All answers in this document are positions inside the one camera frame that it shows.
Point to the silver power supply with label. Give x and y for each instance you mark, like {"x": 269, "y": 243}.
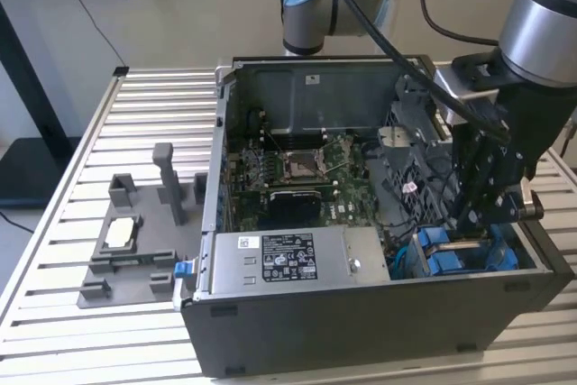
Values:
{"x": 297, "y": 259}

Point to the black graphics card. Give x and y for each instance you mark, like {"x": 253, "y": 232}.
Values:
{"x": 294, "y": 207}

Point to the blue case latch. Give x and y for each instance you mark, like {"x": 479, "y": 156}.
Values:
{"x": 181, "y": 269}

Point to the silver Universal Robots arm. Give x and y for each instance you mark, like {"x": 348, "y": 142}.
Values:
{"x": 541, "y": 20}

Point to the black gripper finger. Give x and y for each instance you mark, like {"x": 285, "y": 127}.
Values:
{"x": 502, "y": 209}
{"x": 466, "y": 177}

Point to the grey parts rack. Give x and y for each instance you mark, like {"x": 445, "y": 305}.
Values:
{"x": 135, "y": 281}

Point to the green motherboard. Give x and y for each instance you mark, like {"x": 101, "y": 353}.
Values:
{"x": 351, "y": 204}

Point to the black table corner cap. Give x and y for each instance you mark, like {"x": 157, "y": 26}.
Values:
{"x": 120, "y": 71}

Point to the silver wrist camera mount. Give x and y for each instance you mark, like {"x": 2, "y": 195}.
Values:
{"x": 455, "y": 87}

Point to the grey plastic drive bracket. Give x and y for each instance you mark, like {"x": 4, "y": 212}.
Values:
{"x": 401, "y": 141}

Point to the green RAM stick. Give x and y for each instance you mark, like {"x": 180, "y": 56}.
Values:
{"x": 133, "y": 261}

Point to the small white sticker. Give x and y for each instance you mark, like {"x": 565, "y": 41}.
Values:
{"x": 312, "y": 79}

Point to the CPU socket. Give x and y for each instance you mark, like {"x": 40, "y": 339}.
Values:
{"x": 301, "y": 165}

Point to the black monitor stand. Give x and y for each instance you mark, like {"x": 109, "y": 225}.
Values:
{"x": 27, "y": 168}

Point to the silver CPU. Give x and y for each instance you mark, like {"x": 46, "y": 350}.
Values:
{"x": 120, "y": 232}

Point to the black open PC case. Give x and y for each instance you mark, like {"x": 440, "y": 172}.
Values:
{"x": 338, "y": 335}

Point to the black RAM slots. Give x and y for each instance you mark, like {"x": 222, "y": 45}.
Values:
{"x": 295, "y": 138}

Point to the small black silver cylinder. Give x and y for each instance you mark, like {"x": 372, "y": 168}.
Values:
{"x": 531, "y": 207}

